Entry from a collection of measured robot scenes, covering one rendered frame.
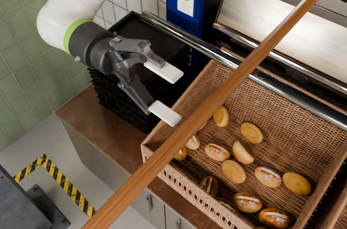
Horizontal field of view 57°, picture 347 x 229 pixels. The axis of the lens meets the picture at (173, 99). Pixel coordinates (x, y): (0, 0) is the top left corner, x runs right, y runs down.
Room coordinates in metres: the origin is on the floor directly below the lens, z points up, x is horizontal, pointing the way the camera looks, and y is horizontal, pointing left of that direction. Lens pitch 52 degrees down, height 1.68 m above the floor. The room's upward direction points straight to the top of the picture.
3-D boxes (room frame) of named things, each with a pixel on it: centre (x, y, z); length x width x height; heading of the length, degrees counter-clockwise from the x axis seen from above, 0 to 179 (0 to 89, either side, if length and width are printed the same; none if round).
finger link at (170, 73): (0.40, 0.02, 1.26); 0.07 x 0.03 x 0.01; 50
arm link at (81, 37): (0.53, 0.17, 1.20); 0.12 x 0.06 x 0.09; 140
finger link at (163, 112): (0.40, 0.02, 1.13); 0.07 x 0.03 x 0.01; 50
